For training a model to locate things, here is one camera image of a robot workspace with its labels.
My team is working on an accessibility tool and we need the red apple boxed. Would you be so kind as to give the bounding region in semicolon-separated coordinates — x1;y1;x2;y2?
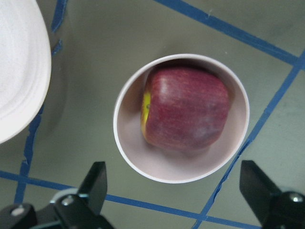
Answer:
141;66;230;151

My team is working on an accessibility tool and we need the pink plate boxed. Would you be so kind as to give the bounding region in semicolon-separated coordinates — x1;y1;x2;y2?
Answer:
0;0;51;143

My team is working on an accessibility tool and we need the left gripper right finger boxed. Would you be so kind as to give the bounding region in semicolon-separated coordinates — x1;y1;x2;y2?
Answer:
239;160;282;224

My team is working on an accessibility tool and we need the pink bowl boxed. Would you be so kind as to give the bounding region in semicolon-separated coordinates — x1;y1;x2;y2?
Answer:
113;53;250;184

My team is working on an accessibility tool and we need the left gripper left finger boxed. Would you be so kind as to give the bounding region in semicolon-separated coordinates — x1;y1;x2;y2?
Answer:
77;162;107;215

